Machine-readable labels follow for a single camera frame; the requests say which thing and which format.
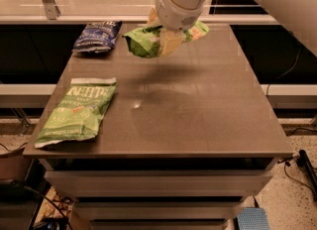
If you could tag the blue Kettle chip bag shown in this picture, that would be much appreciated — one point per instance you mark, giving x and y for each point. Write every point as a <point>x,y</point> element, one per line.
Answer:
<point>98,37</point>

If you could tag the green jalapeno Kettle chip bag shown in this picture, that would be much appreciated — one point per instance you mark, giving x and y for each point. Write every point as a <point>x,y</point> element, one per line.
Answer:
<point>79,113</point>

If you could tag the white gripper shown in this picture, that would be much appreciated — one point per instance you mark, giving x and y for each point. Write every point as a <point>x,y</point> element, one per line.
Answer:
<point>174,12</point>

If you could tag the grey drawer cabinet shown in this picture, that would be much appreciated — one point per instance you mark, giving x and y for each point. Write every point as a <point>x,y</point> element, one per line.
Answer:
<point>186,139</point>

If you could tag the green rice chip bag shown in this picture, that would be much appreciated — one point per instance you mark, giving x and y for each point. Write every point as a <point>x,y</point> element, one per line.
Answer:
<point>144,42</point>

